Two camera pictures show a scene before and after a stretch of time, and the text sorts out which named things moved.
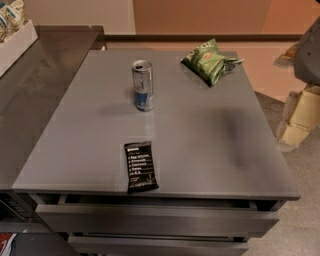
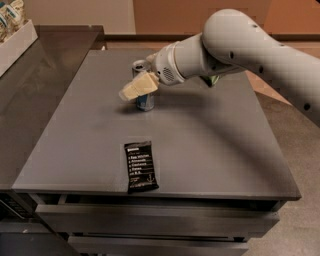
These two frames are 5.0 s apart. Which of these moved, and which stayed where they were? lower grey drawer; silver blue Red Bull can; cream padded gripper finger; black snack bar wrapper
Moved: cream padded gripper finger
Stayed: lower grey drawer; black snack bar wrapper; silver blue Red Bull can
